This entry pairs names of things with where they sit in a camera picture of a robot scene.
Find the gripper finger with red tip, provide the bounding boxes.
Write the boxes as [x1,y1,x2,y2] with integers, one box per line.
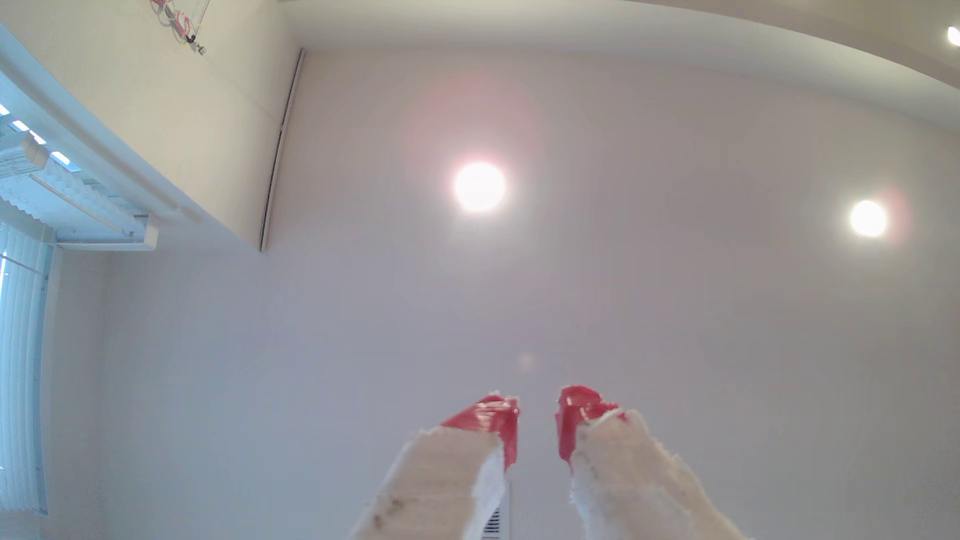
[351,393,521,540]
[555,384,753,540]

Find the white vertical window blinds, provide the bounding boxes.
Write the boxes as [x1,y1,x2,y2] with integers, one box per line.
[0,221,55,519]

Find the white window cornice beam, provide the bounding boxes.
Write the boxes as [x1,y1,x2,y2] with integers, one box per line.
[0,22,204,226]

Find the dark wall trim strip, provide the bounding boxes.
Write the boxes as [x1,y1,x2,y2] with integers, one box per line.
[258,48,306,253]

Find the red and white wire bundle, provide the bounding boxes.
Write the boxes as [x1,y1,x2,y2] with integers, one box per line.
[150,0,209,56]

